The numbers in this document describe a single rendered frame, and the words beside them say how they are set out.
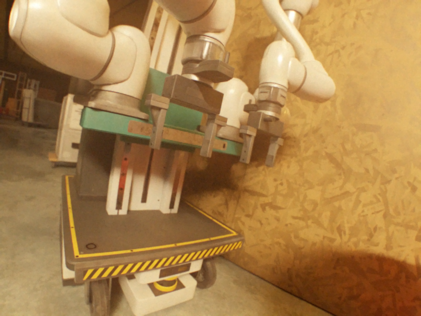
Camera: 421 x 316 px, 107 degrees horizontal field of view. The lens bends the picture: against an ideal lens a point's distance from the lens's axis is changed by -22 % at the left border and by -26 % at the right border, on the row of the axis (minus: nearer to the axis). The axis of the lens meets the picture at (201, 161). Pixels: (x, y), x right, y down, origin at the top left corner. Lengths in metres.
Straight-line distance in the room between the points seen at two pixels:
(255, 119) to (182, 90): 0.26
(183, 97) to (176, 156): 0.55
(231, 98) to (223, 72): 0.47
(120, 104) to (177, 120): 0.33
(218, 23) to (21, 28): 0.40
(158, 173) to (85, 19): 0.68
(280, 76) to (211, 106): 0.27
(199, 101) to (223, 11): 0.19
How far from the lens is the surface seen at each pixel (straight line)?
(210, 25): 0.45
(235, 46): 1.47
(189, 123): 0.90
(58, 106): 10.63
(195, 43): 0.45
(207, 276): 0.98
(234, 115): 0.85
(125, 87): 0.62
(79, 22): 0.54
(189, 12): 0.42
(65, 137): 2.80
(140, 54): 0.65
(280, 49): 0.68
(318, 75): 0.74
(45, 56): 0.55
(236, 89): 0.87
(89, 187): 1.00
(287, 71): 0.66
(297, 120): 1.12
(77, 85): 2.91
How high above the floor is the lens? 0.69
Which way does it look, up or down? 5 degrees down
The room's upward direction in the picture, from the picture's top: 12 degrees clockwise
